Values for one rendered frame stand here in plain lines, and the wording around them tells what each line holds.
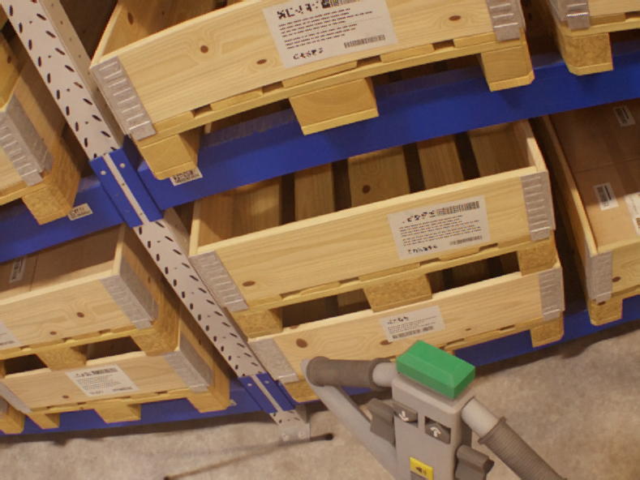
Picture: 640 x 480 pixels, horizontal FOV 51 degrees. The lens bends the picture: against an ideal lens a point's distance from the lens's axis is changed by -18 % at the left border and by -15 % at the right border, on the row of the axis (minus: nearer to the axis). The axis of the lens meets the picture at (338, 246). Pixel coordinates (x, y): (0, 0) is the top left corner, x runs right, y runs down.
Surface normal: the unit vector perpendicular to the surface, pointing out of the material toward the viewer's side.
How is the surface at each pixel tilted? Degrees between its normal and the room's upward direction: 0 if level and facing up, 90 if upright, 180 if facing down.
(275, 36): 90
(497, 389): 0
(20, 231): 90
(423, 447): 74
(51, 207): 90
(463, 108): 90
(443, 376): 39
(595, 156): 0
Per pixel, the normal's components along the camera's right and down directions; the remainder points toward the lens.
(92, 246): -0.29, -0.62
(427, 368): -0.61, -0.04
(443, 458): -0.67, 0.50
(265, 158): 0.05, 0.74
